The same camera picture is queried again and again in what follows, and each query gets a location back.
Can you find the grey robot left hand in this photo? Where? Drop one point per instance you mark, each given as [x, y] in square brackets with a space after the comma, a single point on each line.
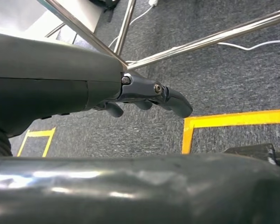
[48, 77]

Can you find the steel workbench table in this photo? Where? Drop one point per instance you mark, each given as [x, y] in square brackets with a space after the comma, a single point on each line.
[200, 41]

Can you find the yellow floor tape square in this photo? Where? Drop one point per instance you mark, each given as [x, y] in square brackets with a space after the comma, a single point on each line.
[236, 119]
[37, 133]

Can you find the white desk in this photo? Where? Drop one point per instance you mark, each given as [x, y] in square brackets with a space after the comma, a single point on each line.
[14, 15]

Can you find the glossy dark robot body shell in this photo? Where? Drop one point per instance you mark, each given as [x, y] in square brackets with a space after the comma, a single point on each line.
[131, 191]

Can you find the white plug adapter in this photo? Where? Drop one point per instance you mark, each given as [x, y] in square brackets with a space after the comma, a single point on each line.
[153, 2]

